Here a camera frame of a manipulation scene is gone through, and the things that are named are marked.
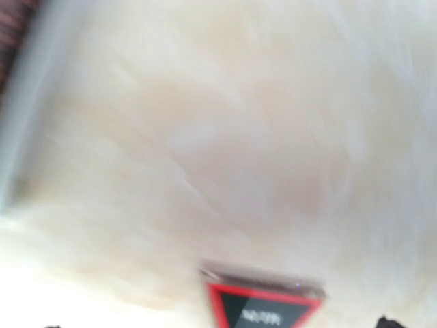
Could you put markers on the aluminium poker chip case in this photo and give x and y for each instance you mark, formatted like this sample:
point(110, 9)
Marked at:
point(36, 38)

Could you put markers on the black pink triangular button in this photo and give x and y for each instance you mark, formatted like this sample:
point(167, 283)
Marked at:
point(242, 297)

